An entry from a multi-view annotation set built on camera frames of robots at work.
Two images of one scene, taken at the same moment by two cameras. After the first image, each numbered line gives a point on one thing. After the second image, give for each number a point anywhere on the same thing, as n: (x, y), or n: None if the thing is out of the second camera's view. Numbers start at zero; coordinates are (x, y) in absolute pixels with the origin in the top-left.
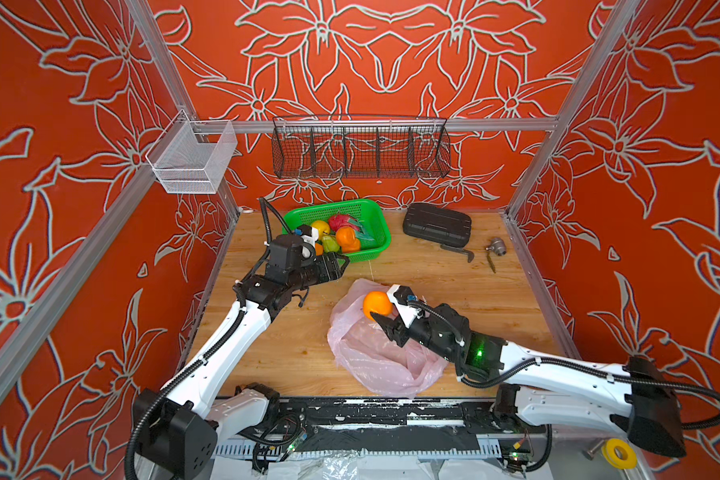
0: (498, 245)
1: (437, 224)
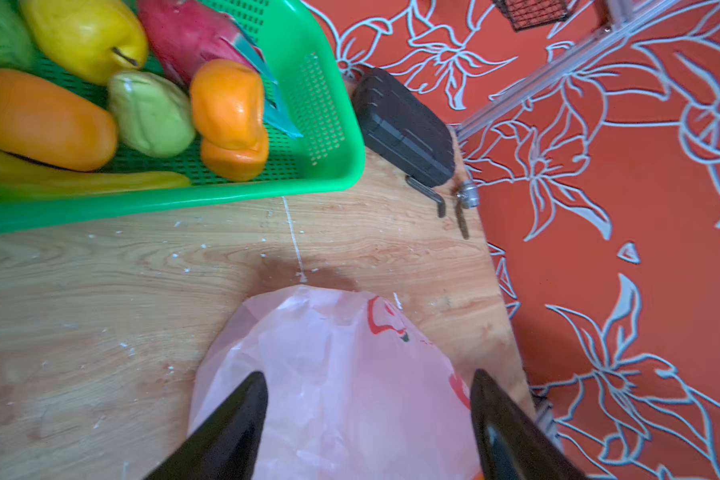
0: (467, 197)
1: (402, 129)
